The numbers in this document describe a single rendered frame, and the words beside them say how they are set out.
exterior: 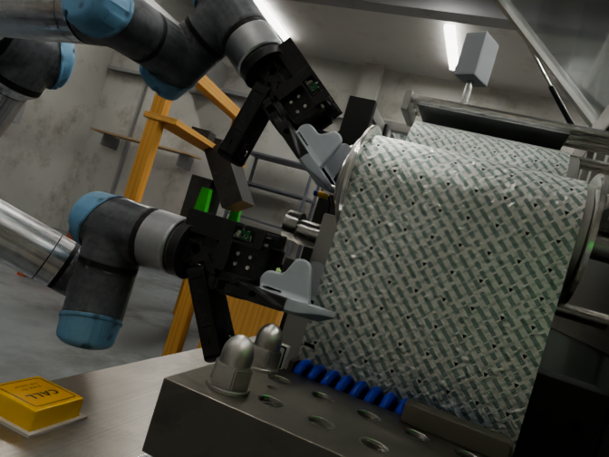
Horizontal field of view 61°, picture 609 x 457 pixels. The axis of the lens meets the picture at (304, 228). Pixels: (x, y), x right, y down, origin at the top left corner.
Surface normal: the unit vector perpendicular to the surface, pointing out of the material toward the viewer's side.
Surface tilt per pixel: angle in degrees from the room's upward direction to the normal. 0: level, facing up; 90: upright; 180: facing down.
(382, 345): 90
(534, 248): 90
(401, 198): 90
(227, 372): 90
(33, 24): 135
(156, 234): 75
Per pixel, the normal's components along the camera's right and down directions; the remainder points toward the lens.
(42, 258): 0.36, 0.17
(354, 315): -0.30, -0.11
